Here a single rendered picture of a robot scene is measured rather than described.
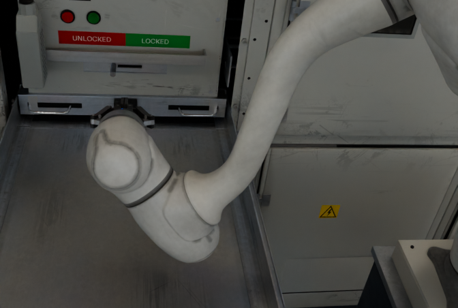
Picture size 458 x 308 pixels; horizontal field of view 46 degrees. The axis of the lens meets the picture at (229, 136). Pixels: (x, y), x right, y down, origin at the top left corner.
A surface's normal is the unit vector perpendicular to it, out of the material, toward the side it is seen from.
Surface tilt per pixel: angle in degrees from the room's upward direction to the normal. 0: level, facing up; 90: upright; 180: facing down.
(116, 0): 90
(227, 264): 0
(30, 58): 90
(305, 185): 90
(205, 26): 90
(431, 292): 3
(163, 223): 76
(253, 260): 0
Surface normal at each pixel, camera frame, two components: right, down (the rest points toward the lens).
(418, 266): 0.07, -0.83
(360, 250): 0.13, 0.59
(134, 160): 0.37, 0.04
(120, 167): 0.18, 0.22
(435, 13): -0.99, 0.07
